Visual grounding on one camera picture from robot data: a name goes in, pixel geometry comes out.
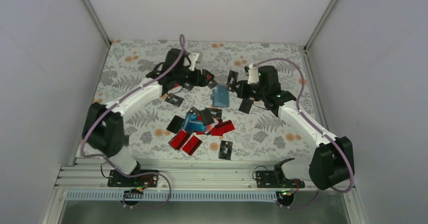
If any aluminium frame rail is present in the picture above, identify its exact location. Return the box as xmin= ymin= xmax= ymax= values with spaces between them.
xmin=55 ymin=158 xmax=355 ymax=191

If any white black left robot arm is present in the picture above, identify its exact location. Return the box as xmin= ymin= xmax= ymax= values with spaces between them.
xmin=80 ymin=48 xmax=215 ymax=186

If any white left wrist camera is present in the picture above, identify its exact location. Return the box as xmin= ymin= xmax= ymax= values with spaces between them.
xmin=187 ymin=52 xmax=199 ymax=71

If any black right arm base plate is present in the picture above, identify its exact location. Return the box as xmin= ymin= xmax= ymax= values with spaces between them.
xmin=254 ymin=170 xmax=305 ymax=189

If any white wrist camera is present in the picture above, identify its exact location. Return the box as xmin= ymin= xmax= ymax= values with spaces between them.
xmin=187 ymin=52 xmax=199 ymax=71
xmin=244 ymin=64 xmax=259 ymax=85

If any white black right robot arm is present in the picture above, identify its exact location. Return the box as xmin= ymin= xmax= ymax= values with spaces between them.
xmin=234 ymin=65 xmax=354 ymax=190

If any red card front left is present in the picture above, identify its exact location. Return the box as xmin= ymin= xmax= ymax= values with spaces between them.
xmin=169 ymin=130 xmax=191 ymax=150

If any plain black card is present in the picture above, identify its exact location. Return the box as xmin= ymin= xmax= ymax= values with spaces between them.
xmin=239 ymin=98 xmax=253 ymax=114

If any black VIP card carried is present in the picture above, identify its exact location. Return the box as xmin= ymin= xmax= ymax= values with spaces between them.
xmin=226 ymin=70 xmax=239 ymax=92

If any black VIP card front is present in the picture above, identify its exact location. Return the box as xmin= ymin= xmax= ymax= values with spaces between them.
xmin=218 ymin=140 xmax=233 ymax=160

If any floral patterned table mat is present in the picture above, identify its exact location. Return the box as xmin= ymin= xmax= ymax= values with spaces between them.
xmin=94 ymin=40 xmax=317 ymax=161

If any red striped card right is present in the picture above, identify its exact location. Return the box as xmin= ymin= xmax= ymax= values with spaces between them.
xmin=211 ymin=120 xmax=235 ymax=136

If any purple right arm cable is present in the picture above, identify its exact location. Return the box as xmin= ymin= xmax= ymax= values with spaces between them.
xmin=250 ymin=58 xmax=355 ymax=210

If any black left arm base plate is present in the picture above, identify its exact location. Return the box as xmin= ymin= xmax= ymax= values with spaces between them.
xmin=107 ymin=170 xmax=159 ymax=188

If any black card behind holder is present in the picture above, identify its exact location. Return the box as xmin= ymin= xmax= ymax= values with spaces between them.
xmin=207 ymin=79 xmax=218 ymax=89

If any black vip card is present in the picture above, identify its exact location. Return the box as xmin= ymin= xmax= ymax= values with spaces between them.
xmin=165 ymin=94 xmax=184 ymax=107
xmin=218 ymin=140 xmax=233 ymax=160

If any blue leather card holder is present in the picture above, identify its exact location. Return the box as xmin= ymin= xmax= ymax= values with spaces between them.
xmin=211 ymin=85 xmax=230 ymax=107

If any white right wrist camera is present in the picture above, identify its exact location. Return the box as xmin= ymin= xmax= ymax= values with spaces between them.
xmin=244 ymin=64 xmax=259 ymax=85

